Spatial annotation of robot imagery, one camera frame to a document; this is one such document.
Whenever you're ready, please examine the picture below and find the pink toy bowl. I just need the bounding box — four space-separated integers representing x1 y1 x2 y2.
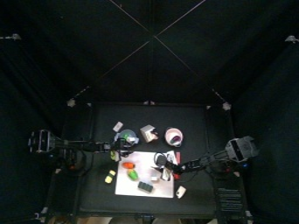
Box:
162 127 184 148

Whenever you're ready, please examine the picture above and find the black round toy pan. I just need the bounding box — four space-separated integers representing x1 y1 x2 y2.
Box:
153 151 168 168

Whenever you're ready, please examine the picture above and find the dark seaweed sushi piece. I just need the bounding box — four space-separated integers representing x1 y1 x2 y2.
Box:
136 180 154 193

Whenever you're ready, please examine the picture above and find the small white card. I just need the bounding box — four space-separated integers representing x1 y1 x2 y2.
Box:
112 121 124 133

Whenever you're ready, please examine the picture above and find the beige toy box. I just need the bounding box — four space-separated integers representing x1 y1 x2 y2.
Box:
138 124 160 144

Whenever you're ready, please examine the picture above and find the light blue toy bowl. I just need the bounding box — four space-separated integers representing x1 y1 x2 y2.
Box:
113 129 140 146

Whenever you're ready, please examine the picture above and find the green toy food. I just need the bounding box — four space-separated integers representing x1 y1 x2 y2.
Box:
125 169 140 181

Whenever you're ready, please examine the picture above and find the white cutting board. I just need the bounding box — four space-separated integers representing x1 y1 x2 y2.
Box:
114 150 174 199

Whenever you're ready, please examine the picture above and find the red toy strip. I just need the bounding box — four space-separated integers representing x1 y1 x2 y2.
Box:
173 151 182 180

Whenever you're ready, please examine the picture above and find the white rice sushi piece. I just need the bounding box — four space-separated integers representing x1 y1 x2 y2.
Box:
174 185 186 200

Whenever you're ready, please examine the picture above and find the yellow toy food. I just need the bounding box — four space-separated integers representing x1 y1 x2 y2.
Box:
104 170 117 185

